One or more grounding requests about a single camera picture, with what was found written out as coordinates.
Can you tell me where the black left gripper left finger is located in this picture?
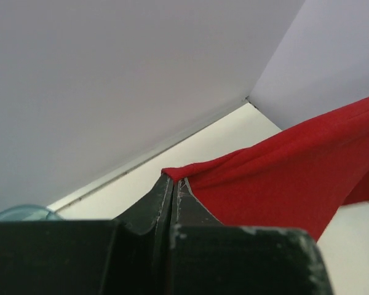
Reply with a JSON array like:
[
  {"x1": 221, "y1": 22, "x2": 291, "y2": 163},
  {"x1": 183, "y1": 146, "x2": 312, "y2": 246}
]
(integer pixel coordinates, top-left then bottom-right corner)
[{"x1": 0, "y1": 175, "x2": 173, "y2": 294}]

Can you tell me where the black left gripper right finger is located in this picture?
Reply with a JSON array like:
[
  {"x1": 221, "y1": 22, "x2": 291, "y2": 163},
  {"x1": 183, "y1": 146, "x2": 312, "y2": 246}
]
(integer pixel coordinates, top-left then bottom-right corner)
[{"x1": 168, "y1": 179, "x2": 333, "y2": 294}]

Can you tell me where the red t shirt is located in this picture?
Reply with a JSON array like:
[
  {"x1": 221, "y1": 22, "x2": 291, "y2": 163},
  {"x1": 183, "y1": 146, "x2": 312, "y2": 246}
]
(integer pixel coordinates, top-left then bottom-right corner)
[{"x1": 163, "y1": 97, "x2": 369, "y2": 239}]

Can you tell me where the teal transparent plastic bin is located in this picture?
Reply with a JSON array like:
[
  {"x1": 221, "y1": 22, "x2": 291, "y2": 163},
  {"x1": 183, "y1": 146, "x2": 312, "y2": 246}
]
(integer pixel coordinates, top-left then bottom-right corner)
[{"x1": 0, "y1": 205, "x2": 63, "y2": 222}]

